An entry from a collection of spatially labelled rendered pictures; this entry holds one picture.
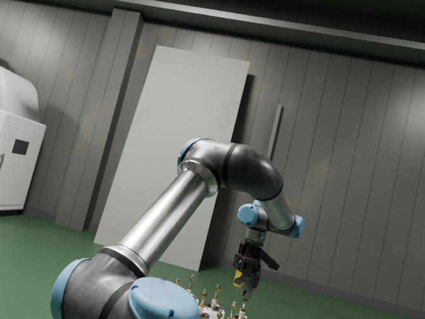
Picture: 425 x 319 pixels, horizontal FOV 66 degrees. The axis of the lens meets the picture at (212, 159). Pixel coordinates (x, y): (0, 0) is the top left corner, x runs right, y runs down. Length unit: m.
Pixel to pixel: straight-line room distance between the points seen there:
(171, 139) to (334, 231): 1.74
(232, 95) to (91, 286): 2.70
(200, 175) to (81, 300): 0.36
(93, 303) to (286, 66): 3.13
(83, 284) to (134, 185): 2.46
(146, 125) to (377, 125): 2.19
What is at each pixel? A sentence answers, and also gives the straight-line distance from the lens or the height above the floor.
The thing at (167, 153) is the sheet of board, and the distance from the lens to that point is 3.03.
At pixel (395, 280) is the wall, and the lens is 3.53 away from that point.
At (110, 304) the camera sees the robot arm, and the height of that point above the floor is 0.49.
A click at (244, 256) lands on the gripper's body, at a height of 0.48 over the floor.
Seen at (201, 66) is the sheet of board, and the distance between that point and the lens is 3.31.
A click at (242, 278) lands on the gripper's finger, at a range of 1.35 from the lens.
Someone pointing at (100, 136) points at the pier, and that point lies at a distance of 3.47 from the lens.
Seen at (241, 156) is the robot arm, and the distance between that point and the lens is 0.77.
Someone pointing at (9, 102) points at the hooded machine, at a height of 1.02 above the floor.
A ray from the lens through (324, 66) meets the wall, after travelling 3.54.
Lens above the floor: 0.71
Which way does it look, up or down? 5 degrees up
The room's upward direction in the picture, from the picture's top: 13 degrees clockwise
